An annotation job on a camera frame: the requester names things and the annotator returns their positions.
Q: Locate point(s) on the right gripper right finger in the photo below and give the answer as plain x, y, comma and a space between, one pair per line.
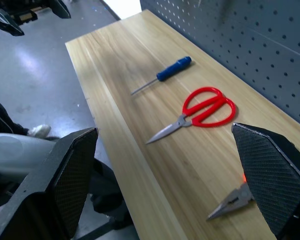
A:
270, 175

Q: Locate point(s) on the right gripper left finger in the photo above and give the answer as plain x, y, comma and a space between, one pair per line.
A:
65, 180

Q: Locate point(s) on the dark trouser leg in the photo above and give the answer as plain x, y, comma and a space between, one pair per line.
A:
2, 115

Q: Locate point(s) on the white side table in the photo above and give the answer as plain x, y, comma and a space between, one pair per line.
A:
125, 8

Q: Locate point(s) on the white sneaker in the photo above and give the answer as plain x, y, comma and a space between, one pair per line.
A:
40, 130

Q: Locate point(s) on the orange black needle-nose pliers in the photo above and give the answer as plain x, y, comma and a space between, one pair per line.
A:
235, 200

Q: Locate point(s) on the grey pegboard with tools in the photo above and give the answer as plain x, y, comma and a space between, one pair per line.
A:
240, 37

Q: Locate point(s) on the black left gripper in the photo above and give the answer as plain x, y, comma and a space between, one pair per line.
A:
22, 10

